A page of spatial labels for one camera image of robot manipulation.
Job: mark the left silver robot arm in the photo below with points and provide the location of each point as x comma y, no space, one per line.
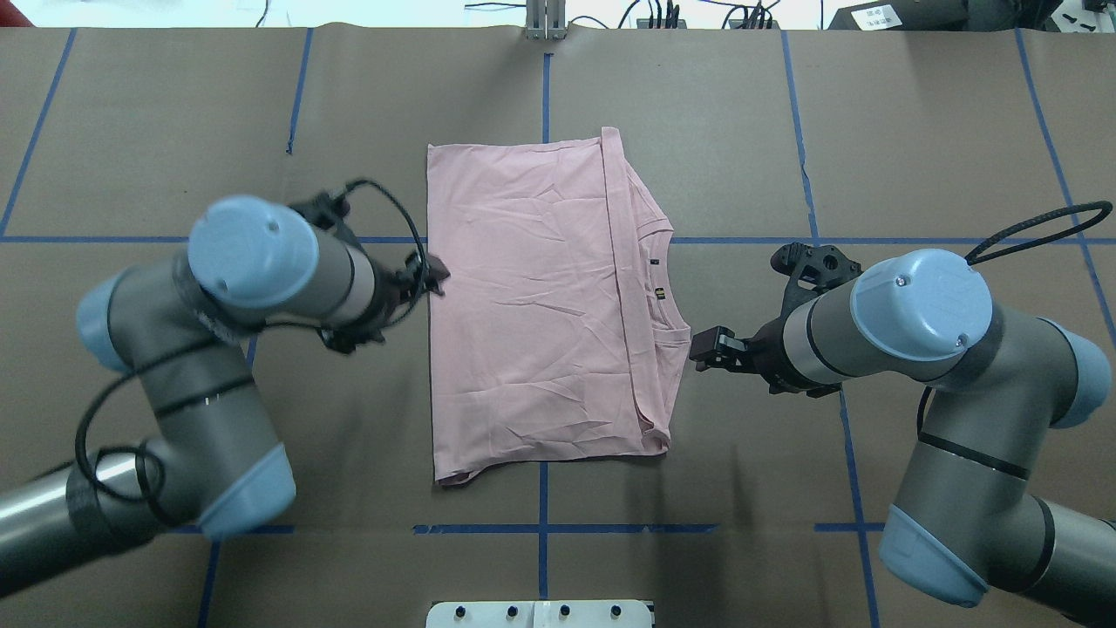
182,436

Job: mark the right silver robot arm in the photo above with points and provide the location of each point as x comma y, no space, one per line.
963,520

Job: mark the black box with label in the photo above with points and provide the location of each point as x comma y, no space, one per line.
875,16

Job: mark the pink Snoopy t-shirt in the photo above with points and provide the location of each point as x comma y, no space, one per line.
558,337

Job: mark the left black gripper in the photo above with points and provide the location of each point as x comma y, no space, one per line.
390,295

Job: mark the aluminium frame post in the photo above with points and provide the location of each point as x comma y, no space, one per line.
545,20

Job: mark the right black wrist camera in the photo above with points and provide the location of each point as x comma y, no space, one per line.
812,270

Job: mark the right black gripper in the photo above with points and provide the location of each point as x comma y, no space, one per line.
771,344

